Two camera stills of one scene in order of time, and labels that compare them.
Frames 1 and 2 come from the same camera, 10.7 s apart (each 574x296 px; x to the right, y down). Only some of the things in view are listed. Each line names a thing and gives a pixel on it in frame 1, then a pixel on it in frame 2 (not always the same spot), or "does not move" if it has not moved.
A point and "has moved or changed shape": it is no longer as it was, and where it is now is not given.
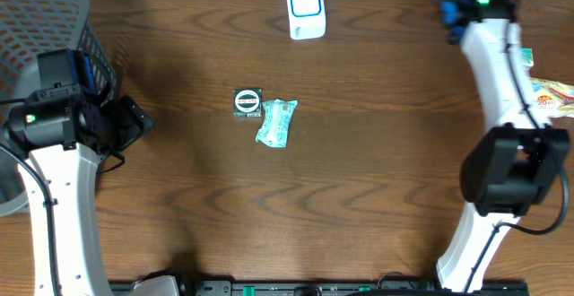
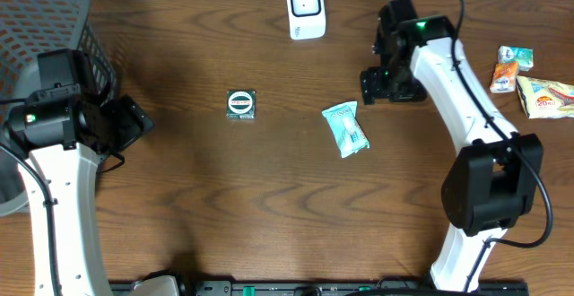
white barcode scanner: x=306 y=8 does not move
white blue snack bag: x=552 y=99 does not move
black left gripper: x=133 y=119 does not move
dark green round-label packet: x=247 y=102 has moved or changed shape
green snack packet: x=278 y=116 → x=347 y=132
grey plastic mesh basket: x=38 y=15 does not move
